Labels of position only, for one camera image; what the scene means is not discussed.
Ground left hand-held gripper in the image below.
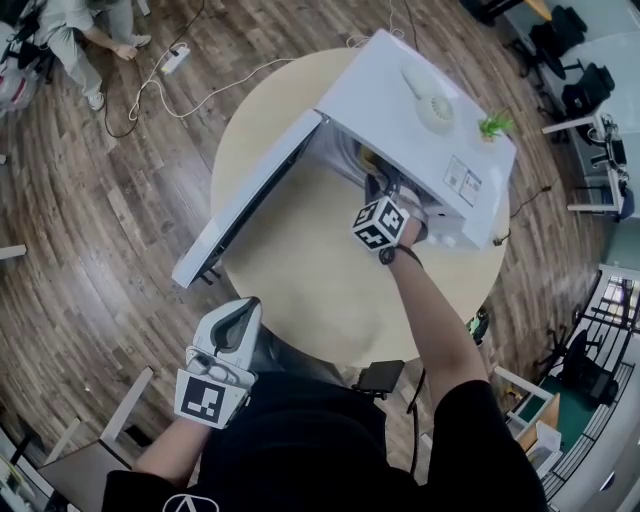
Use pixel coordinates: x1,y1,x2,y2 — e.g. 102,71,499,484
173,296,263,431

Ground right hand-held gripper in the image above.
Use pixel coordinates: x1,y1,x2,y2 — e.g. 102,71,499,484
351,171,432,252

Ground white microwave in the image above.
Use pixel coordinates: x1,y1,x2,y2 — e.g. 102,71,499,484
171,27,518,291

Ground person's left forearm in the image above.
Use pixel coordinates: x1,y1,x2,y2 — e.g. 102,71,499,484
131,423,212,490

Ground person's right forearm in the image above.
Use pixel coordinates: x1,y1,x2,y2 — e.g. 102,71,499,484
387,247,490,401

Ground person's right hand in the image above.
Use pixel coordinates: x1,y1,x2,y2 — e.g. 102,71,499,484
396,218,430,248

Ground black wristband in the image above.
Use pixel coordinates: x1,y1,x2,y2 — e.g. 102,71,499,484
377,244,425,269

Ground person's leg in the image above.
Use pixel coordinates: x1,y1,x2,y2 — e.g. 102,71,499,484
249,327,347,387

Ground white handheld fan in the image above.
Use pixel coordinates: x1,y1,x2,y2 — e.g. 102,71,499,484
400,61,458,138

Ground operator in grey sleeve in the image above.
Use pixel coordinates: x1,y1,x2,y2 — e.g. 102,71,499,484
101,369,550,512

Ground green black bag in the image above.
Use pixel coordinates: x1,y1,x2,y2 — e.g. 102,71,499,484
466,306,492,348

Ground small green potted plant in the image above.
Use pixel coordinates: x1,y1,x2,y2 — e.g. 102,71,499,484
476,106,517,145

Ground black box device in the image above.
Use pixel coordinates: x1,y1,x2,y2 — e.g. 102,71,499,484
351,359,407,402

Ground grey desk white legs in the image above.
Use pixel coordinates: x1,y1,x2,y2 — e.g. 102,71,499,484
36,366,157,512

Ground black office chair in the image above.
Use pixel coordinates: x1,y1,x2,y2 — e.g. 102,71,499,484
536,326,622,407
518,4,590,92
537,61,617,137

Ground black window grille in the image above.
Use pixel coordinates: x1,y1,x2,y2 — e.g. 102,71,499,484
542,269,640,502

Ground wooden desk white legs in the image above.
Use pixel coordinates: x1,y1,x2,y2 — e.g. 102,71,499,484
491,363,565,482

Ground white power strip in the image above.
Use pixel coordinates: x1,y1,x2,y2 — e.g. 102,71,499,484
160,43,193,77

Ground black plug cable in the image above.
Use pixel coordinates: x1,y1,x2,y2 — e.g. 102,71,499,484
492,176,561,249

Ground white cable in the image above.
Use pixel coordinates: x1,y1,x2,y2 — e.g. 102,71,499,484
128,42,297,122

